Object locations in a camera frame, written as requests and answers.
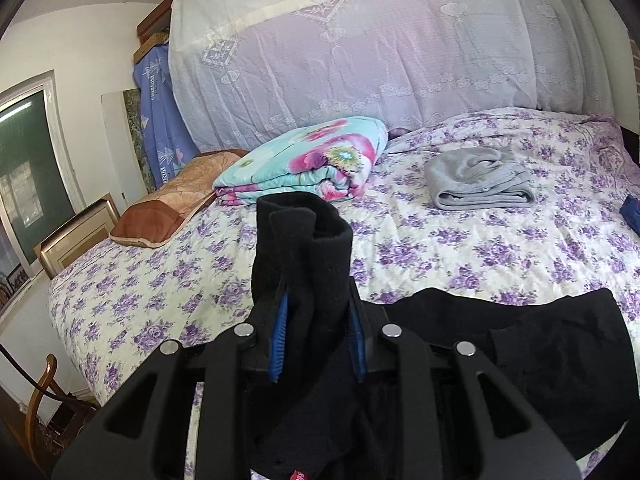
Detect black pants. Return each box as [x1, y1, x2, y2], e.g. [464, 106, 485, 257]
[243, 193, 639, 479]

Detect wooden chair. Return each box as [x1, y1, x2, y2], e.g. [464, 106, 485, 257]
[25, 353, 100, 477]

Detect brown orange pillow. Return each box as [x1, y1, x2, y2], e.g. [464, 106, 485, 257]
[110, 148, 247, 249]

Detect purple floral bed quilt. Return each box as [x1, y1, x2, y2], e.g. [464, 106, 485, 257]
[48, 106, 640, 480]

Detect folded grey garment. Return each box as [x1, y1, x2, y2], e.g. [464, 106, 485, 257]
[424, 146, 536, 211]

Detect blue patterned bedding bag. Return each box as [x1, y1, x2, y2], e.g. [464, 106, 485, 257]
[134, 44, 200, 188]

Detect floral turquoise pink blanket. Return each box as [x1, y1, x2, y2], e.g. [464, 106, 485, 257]
[213, 116, 388, 205]

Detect gold picture frame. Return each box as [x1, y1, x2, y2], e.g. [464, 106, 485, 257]
[35, 194, 119, 280]

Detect window with white frame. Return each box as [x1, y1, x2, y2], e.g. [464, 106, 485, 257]
[0, 72, 85, 309]

